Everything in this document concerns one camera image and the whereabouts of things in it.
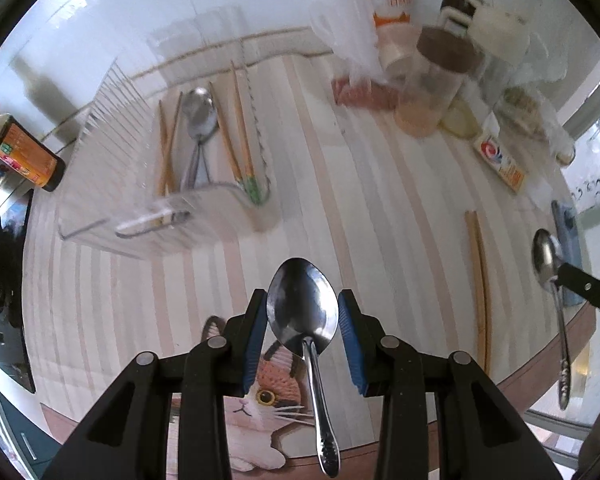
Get small orange white packet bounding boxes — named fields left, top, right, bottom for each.
left=472, top=131, right=526, bottom=193

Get blue smartphone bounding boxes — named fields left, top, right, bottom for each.
left=550, top=199, right=589, bottom=309

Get brown lid clear jar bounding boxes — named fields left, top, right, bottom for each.
left=394, top=26, right=480, bottom=138

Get clear plastic organizer bin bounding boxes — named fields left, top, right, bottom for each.
left=57, top=6, right=279, bottom=259

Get pair chopstick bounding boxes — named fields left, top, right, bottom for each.
left=466, top=211, right=492, bottom=375
left=464, top=210, right=486, bottom=366

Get pink packaged item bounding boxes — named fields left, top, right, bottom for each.
left=332, top=77, right=399, bottom=110

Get white plastic bag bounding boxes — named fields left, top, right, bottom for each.
left=309, top=0, right=402, bottom=82

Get black gas stove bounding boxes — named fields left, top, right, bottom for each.
left=0, top=191, right=35, bottom=393

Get green wooden chopstick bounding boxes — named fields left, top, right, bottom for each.
left=209, top=82, right=261, bottom=205

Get soy sauce bottle orange label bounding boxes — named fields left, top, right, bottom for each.
left=0, top=113, right=66, bottom=192

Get white seasoning bottle orange label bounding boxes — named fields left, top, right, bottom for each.
left=372, top=0, right=420, bottom=78

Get steel spoon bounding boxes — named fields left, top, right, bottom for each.
left=181, top=136, right=210, bottom=191
left=531, top=229, right=571, bottom=411
left=266, top=258, right=340, bottom=478
left=179, top=86, right=221, bottom=192

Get long wooden chopstick patterned tip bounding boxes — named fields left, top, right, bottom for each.
left=230, top=63, right=261, bottom=205

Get clear bag with food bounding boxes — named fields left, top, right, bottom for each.
left=494, top=51, right=576, bottom=168

